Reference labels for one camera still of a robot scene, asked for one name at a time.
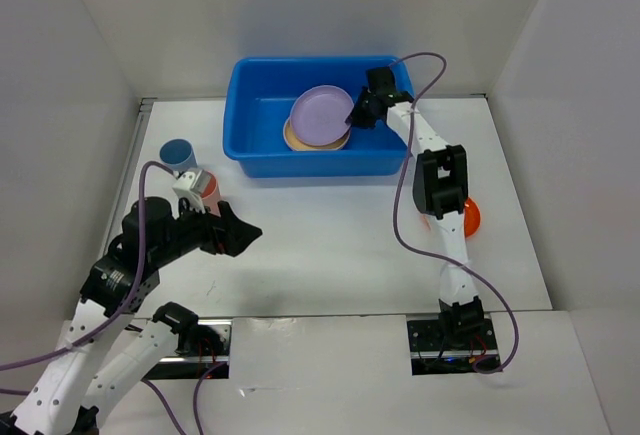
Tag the purple plate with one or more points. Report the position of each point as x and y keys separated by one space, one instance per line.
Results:
x=319 y=116

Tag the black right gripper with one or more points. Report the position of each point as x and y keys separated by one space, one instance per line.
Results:
x=356 y=119

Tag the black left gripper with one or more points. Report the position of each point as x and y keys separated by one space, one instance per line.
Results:
x=230 y=234

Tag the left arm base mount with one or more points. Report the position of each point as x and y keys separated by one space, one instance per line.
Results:
x=208 y=345

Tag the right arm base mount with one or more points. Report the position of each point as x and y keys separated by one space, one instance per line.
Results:
x=432 y=354

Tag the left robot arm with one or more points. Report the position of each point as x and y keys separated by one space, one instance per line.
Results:
x=78 y=389

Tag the blue plastic bin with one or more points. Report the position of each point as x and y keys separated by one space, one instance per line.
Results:
x=261 y=93

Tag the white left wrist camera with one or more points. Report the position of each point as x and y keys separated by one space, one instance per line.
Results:
x=189 y=185

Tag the salmon pink cup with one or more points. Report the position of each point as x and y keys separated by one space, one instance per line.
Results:
x=210 y=193

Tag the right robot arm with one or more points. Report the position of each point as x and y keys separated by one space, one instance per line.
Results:
x=439 y=192

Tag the blue cup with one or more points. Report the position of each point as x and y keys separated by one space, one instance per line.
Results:
x=178 y=155

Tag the orange plate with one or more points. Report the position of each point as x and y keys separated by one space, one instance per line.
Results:
x=472 y=217

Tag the yellow plate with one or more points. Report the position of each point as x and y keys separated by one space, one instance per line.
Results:
x=295 y=144

